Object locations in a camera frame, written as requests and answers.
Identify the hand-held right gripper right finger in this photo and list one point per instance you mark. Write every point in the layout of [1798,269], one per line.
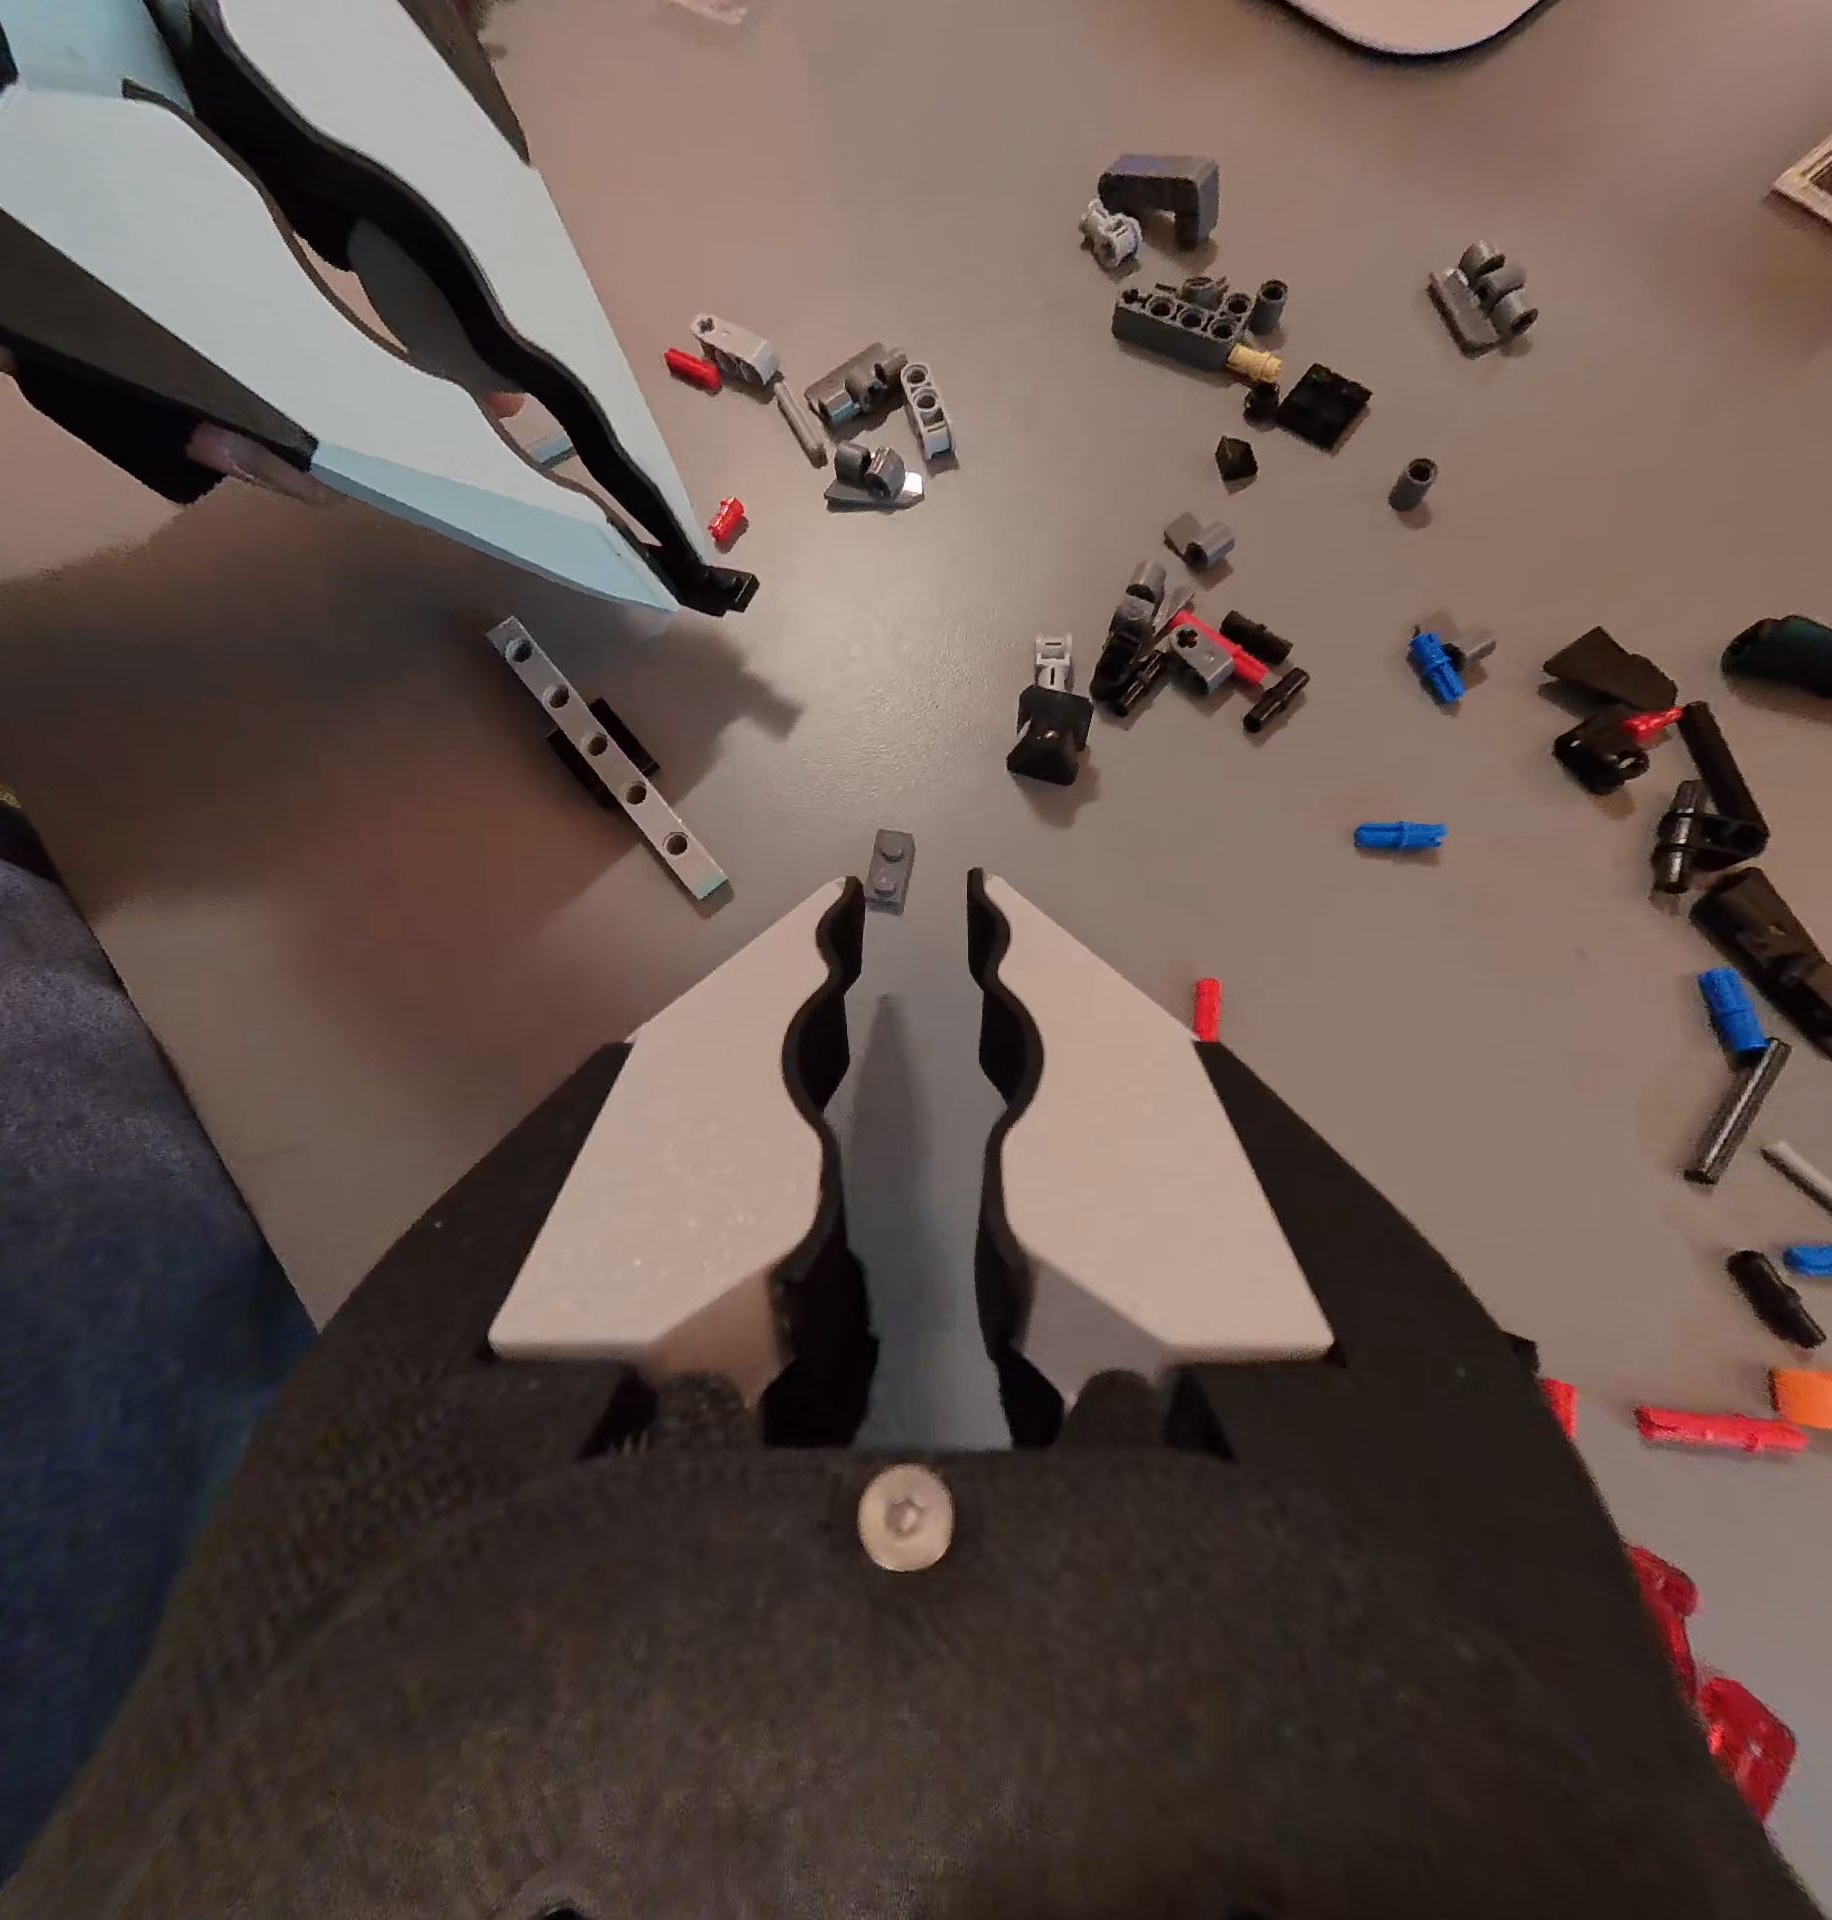
[1158,1170]

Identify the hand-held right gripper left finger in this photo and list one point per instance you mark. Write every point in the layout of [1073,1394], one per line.
[677,1170]

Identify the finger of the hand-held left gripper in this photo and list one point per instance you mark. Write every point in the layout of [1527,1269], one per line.
[138,286]
[468,240]

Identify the long light grey lego beam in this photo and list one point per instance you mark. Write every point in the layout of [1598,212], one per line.
[677,847]

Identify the small dark grey lego plate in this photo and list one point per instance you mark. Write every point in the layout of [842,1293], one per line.
[891,871]

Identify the black lego connector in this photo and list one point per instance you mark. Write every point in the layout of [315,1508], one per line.
[622,745]

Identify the short red lego pin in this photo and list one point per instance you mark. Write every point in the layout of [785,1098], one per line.
[727,519]
[1208,1010]

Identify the blue lego pin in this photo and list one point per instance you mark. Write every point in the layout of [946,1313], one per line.
[1400,834]

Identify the cluster of grey lego connectors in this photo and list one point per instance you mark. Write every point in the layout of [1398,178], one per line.
[857,390]

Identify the black and grey lego joint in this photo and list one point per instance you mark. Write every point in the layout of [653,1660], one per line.
[1053,736]

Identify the cluster of dark lego connectors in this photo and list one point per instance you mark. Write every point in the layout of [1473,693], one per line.
[1133,660]

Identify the long red lego axle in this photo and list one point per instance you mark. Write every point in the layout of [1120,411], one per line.
[1721,1431]

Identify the small grey lego brick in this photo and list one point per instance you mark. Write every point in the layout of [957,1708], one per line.
[1203,547]

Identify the small light grey lego connector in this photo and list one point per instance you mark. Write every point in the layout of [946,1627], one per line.
[1112,239]

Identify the pile of black lego pieces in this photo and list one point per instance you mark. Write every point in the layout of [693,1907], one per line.
[1787,960]

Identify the orange lego piece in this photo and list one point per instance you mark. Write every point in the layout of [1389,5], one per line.
[1823,1400]

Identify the dark grey curved lego brick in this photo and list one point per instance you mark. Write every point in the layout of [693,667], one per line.
[1173,196]

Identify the small black lego slope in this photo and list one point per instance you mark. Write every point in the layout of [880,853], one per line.
[1234,460]

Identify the dark grey angled lego beam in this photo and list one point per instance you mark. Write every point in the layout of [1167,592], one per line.
[1181,323]

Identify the dark round lego bushing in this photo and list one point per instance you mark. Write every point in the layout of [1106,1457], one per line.
[1414,486]

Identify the transparent red lego piece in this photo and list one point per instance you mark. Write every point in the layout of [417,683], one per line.
[1727,1711]

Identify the dark grey lego bushing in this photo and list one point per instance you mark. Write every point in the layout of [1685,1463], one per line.
[1271,307]

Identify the grey double lego connector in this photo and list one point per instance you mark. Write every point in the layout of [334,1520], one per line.
[1480,295]

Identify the red pin with grey connector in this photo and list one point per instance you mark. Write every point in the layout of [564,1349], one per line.
[742,353]

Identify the blue pin with grey connector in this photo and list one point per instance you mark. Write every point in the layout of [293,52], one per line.
[1435,667]

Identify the person's blue clothing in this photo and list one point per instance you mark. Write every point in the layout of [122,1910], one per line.
[78,1350]

